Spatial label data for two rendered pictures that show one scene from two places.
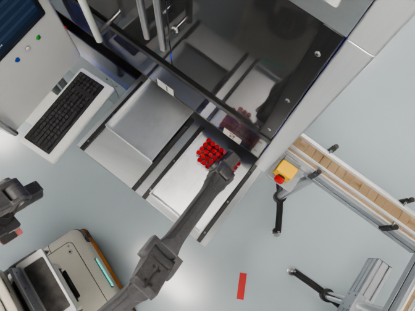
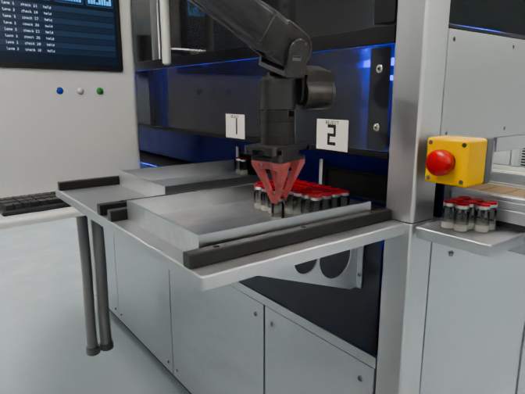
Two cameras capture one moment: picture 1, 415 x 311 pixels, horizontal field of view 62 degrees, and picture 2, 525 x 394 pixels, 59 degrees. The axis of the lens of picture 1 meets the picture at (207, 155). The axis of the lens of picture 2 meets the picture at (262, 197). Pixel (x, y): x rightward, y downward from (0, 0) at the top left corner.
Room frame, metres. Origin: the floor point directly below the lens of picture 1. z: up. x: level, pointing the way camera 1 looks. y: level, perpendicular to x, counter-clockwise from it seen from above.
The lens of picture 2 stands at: (-0.42, -0.35, 1.09)
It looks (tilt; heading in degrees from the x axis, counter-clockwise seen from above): 12 degrees down; 25
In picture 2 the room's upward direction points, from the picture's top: straight up
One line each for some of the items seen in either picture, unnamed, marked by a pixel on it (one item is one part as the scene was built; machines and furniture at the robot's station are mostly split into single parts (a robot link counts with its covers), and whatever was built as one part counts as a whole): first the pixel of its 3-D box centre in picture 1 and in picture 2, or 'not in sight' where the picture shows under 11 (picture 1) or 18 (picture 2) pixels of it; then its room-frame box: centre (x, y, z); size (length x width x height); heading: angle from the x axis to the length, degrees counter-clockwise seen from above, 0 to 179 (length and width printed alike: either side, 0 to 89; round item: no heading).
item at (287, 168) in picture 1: (286, 170); (458, 159); (0.37, -0.32, 1.00); 0.08 x 0.07 x 0.07; 152
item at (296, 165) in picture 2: not in sight; (277, 175); (0.28, -0.04, 0.96); 0.07 x 0.07 x 0.09; 76
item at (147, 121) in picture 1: (154, 115); (205, 177); (0.54, 0.26, 0.90); 0.34 x 0.26 x 0.04; 152
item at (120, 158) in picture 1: (175, 151); (217, 205); (0.40, 0.14, 0.87); 0.70 x 0.48 x 0.02; 62
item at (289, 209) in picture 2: (213, 165); (287, 199); (0.36, -0.03, 0.90); 0.18 x 0.02 x 0.05; 61
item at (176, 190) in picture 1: (200, 181); (248, 210); (0.28, 0.01, 0.90); 0.34 x 0.26 x 0.04; 152
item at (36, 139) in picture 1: (64, 110); (74, 196); (0.51, 0.68, 0.82); 0.40 x 0.14 x 0.02; 157
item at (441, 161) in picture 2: (280, 178); (441, 162); (0.33, -0.30, 0.99); 0.04 x 0.04 x 0.04; 62
